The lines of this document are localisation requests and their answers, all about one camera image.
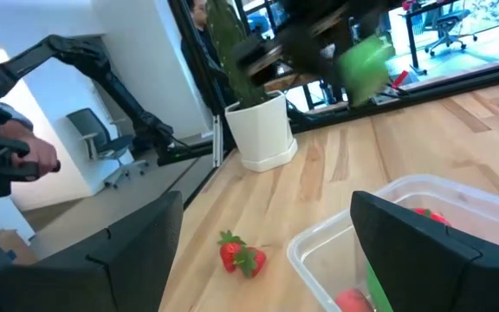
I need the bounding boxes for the black desk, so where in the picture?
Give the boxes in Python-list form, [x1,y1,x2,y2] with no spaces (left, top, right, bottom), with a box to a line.
[400,0,471,77]

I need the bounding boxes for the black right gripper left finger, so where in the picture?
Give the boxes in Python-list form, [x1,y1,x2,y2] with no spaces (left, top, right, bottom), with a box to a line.
[0,189,185,312]

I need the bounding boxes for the green pea pod toy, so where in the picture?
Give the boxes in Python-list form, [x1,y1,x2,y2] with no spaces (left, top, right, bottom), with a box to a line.
[334,33,397,108]

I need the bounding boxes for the white vertical post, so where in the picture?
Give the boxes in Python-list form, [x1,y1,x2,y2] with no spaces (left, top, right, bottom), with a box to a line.
[212,114,225,169]

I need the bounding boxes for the clear plastic tupperware container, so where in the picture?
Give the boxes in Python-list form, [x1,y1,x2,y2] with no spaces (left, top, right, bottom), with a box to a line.
[287,173,499,312]

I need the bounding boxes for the dark office chair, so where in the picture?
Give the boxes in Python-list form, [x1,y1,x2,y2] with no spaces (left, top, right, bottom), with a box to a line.
[66,107,149,190]

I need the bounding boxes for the black table edge rail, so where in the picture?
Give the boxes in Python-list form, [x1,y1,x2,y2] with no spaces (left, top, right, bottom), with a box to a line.
[292,60,499,133]

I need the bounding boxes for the person's hand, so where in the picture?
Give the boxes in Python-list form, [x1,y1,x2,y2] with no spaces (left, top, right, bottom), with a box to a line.
[0,120,62,177]

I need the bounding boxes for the grey office chair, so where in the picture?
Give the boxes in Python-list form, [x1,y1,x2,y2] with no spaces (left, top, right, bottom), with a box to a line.
[422,8,479,57]

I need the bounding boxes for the pink lumpy produce toy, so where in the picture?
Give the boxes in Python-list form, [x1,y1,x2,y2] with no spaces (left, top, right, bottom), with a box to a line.
[334,288,375,312]

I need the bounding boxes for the red hand tool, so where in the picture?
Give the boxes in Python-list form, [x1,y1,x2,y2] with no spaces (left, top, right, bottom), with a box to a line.
[390,68,411,90]

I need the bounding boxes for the green ribbed cabbage toy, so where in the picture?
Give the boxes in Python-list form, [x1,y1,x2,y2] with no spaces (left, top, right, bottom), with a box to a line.
[365,259,394,312]

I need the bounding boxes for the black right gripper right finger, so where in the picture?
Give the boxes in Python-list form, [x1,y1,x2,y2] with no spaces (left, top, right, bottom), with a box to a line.
[349,189,499,312]

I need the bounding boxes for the red strawberry toy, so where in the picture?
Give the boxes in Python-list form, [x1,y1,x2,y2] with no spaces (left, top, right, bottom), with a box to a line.
[235,245,268,279]
[412,207,452,227]
[217,230,247,274]

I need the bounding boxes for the white plant pot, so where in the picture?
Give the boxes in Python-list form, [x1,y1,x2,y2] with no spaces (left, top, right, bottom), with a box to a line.
[224,89,299,173]

